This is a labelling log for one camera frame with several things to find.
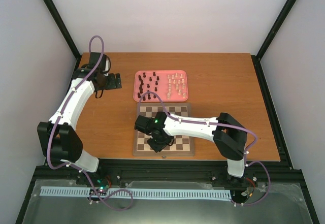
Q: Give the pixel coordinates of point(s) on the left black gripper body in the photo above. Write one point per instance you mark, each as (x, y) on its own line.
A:
(108, 85)

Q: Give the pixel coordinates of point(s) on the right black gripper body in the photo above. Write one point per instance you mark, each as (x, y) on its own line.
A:
(160, 145)

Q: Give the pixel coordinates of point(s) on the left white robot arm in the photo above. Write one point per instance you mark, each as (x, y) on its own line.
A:
(58, 137)

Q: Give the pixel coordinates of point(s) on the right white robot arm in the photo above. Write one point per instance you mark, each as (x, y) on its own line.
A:
(224, 131)

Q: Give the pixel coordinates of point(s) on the wooden chess board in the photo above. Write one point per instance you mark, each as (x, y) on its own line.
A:
(182, 146)

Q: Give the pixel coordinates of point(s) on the pink plastic tray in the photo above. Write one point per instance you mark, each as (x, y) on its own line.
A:
(169, 85)

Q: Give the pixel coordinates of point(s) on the light blue cable duct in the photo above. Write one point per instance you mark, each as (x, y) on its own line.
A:
(138, 193)

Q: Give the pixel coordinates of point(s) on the black aluminium frame base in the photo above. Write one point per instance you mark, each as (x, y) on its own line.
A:
(282, 195)

